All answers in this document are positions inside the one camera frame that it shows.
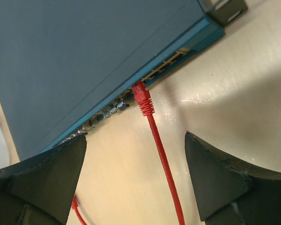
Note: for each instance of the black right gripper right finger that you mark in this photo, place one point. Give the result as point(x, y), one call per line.
point(231, 191)

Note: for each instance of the dark blue network switch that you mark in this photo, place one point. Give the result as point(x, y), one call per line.
point(67, 64)

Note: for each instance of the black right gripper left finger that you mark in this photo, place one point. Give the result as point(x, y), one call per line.
point(40, 189)

